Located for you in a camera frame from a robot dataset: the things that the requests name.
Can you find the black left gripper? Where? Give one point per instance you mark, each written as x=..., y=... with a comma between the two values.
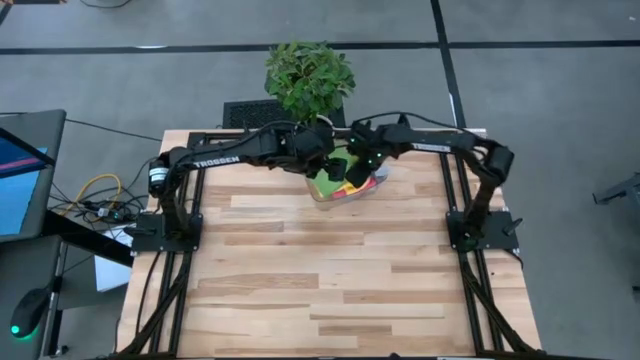
x=310, y=150

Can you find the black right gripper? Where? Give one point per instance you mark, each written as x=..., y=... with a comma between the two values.
x=372, y=150

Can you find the green towel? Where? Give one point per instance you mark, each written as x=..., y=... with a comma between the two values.
x=327, y=185

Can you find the yellow towel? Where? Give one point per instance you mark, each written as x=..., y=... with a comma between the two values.
x=356, y=189

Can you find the pink towel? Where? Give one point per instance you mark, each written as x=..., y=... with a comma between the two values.
x=342, y=195

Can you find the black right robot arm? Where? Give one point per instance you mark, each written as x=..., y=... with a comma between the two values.
x=480, y=165

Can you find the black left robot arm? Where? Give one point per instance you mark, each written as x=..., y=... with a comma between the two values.
x=210, y=155

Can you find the clear plastic bin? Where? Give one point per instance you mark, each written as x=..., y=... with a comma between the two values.
x=382, y=175

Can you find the white plant pot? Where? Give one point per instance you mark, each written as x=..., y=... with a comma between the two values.
x=326, y=120

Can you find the black floor vent grille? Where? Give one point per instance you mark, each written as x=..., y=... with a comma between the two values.
x=250, y=114

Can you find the green leafy plant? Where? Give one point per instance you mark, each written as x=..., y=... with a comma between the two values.
x=310, y=77

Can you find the white table edge sticker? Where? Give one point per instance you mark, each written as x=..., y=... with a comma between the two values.
x=477, y=130

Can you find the black floor stand base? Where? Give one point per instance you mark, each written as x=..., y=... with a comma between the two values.
x=620, y=190

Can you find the monitor with blue screen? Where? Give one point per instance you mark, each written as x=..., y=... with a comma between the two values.
x=25, y=200

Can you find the grey side desk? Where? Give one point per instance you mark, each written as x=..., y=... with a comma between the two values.
x=25, y=265

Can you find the black computer mouse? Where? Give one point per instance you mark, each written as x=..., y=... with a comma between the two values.
x=29, y=312

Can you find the black metal table frame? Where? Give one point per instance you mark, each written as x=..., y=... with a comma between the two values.
x=320, y=357

